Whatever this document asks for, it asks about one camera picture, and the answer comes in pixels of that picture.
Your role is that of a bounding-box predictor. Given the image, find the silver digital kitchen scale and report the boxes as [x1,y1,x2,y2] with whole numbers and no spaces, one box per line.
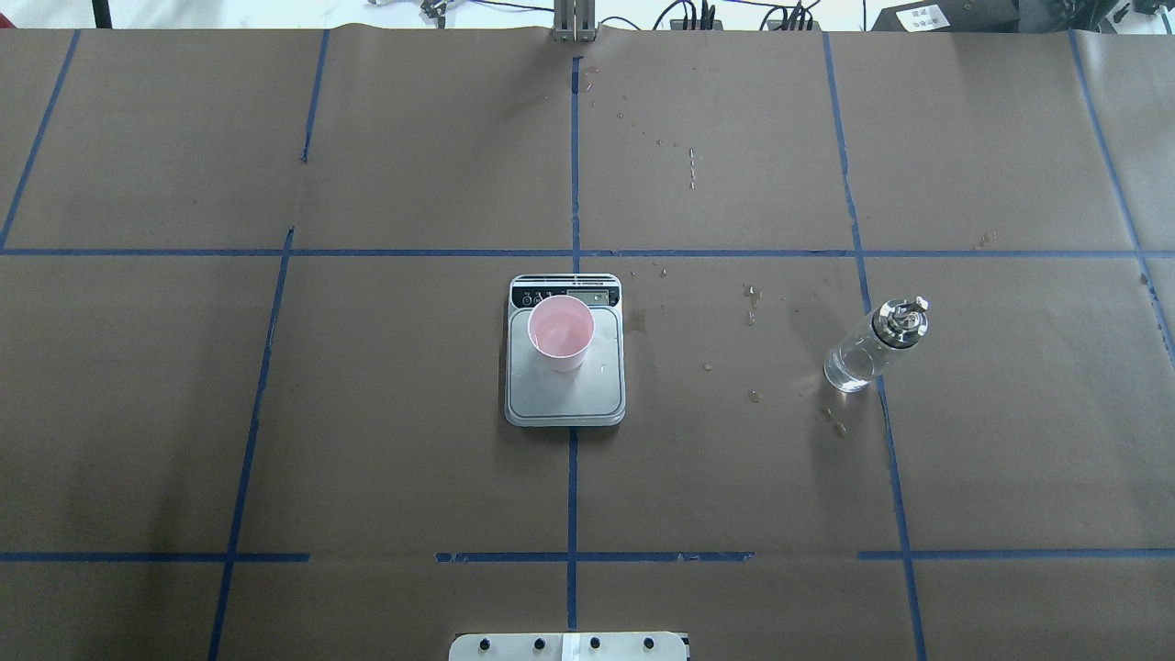
[504,274,627,427]

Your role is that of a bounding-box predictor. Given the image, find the aluminium extrusion post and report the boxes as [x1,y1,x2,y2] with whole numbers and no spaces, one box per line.
[551,0,599,43]

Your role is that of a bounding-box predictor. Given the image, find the clear glass sauce bottle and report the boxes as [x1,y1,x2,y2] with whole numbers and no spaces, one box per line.
[823,297,931,393]

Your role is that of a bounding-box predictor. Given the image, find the black box with label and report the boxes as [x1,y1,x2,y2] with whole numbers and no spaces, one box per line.
[870,1,1020,33]

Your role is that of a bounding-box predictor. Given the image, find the pink plastic cup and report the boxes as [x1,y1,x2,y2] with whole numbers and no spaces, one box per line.
[526,296,596,373]

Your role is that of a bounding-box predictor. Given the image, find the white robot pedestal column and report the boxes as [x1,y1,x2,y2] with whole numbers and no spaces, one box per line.
[448,630,691,660]

